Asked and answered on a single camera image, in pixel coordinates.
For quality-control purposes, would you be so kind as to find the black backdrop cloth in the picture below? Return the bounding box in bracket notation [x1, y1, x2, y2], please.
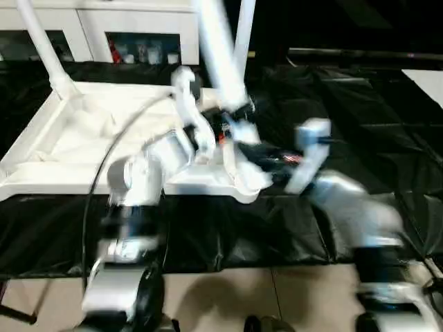
[197, 0, 443, 72]

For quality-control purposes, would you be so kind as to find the white glass-door cabinet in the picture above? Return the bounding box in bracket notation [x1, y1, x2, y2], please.
[0, 0, 201, 67]

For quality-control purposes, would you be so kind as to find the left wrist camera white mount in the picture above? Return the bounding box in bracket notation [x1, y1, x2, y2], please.
[171, 65, 218, 164]

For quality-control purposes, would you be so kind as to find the white plastic table leg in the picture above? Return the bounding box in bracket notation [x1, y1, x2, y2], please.
[233, 0, 258, 71]
[15, 0, 81, 102]
[192, 0, 271, 188]

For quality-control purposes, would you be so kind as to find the black glossy mat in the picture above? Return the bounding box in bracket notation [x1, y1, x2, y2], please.
[0, 60, 443, 278]

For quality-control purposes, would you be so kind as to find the black horizontal bar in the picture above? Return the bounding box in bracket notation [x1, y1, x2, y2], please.
[289, 47, 443, 60]

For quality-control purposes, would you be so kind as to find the black metal table frame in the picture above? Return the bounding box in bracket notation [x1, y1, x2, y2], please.
[0, 279, 39, 326]

